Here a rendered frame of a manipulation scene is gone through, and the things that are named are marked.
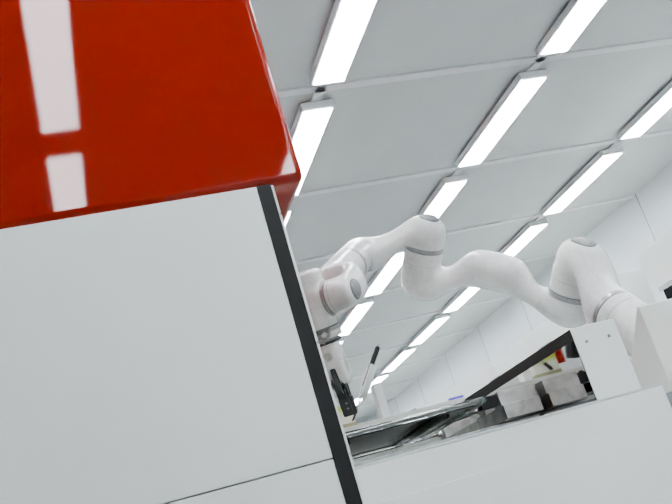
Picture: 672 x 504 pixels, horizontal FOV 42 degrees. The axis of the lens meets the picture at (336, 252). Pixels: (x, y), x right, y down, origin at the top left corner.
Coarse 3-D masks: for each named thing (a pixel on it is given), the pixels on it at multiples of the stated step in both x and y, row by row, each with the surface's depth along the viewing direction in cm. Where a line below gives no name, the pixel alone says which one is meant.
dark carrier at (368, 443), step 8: (456, 416) 179; (408, 424) 168; (416, 424) 172; (440, 424) 184; (376, 432) 166; (384, 432) 169; (392, 432) 173; (400, 432) 177; (408, 432) 181; (352, 440) 167; (360, 440) 170; (368, 440) 174; (376, 440) 178; (384, 440) 182; (392, 440) 186; (352, 448) 179; (360, 448) 183; (368, 448) 188; (376, 448) 192; (352, 456) 193
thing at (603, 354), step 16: (608, 320) 162; (576, 336) 160; (592, 336) 160; (608, 336) 161; (592, 352) 159; (608, 352) 160; (624, 352) 160; (592, 368) 158; (608, 368) 158; (624, 368) 159; (592, 384) 157; (608, 384) 157; (624, 384) 158
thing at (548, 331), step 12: (624, 276) 636; (636, 276) 638; (624, 288) 632; (636, 288) 634; (648, 288) 636; (648, 300) 632; (552, 324) 715; (528, 336) 756; (540, 336) 737; (552, 336) 719; (516, 348) 780; (528, 348) 760; (516, 360) 784
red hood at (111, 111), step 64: (0, 0) 130; (64, 0) 133; (128, 0) 135; (192, 0) 138; (0, 64) 126; (64, 64) 129; (128, 64) 131; (192, 64) 133; (256, 64) 136; (0, 128) 123; (64, 128) 125; (128, 128) 127; (192, 128) 129; (256, 128) 132; (0, 192) 119; (64, 192) 121; (128, 192) 123; (192, 192) 125
